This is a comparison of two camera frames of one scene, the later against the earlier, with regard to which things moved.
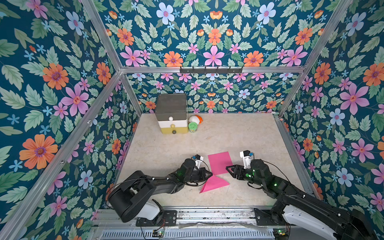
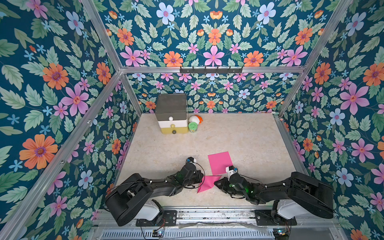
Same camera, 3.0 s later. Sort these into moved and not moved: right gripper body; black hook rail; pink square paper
Moved: right gripper body
Not moved: pink square paper; black hook rail
